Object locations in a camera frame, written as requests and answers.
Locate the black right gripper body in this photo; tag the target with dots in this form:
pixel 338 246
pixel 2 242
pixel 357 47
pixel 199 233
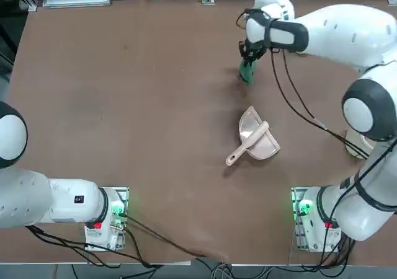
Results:
pixel 252 51

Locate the green cloth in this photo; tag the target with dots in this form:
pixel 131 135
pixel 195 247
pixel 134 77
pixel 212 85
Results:
pixel 247 72

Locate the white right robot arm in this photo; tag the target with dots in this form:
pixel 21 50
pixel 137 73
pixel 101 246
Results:
pixel 341 34

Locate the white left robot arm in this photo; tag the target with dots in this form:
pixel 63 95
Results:
pixel 24 198

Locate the white tape roll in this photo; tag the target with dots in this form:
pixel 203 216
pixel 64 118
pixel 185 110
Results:
pixel 352 139

